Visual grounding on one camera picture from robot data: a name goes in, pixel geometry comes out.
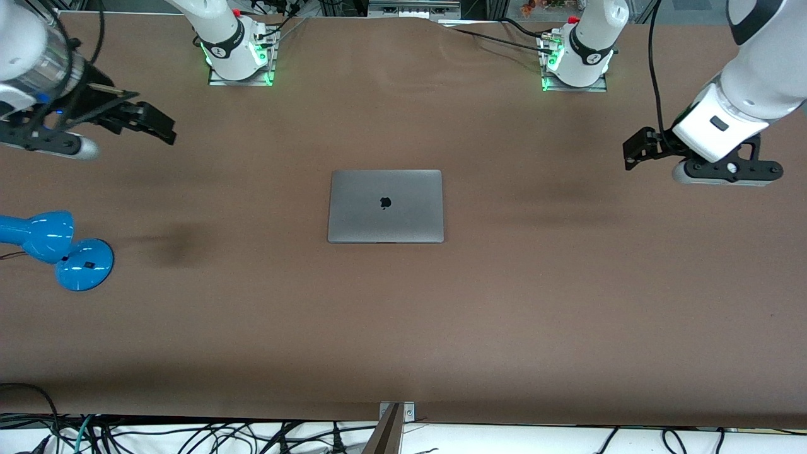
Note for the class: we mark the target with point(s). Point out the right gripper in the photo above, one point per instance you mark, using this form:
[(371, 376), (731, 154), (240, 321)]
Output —
[(94, 103)]

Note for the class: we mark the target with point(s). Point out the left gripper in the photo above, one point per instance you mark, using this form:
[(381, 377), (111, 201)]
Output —
[(659, 145)]

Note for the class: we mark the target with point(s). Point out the silver grey laptop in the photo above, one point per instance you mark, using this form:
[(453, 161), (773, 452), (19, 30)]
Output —
[(384, 205)]

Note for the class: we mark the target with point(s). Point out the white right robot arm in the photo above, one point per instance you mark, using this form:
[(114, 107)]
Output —
[(220, 38)]

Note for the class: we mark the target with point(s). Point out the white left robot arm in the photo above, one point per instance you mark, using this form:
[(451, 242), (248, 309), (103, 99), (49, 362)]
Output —
[(589, 38)]

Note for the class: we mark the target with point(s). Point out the blue desk lamp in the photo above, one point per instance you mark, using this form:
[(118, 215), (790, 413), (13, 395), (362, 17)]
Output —
[(82, 265)]

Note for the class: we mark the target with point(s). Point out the grey power unit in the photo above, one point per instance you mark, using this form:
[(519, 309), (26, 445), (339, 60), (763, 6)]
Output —
[(413, 7)]

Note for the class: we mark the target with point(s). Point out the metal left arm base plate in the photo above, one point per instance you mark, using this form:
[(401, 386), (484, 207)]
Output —
[(577, 89)]

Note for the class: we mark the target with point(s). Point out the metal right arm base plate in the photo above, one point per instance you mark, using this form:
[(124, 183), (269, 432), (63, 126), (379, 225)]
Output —
[(243, 82)]

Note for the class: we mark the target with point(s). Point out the aluminium frame profile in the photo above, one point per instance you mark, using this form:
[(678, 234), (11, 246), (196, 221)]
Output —
[(44, 5)]

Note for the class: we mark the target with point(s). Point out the metal table edge bracket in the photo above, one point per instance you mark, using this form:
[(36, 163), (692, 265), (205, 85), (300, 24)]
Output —
[(408, 411)]

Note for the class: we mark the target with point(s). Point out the dark camera post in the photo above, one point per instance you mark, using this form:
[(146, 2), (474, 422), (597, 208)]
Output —
[(384, 435)]

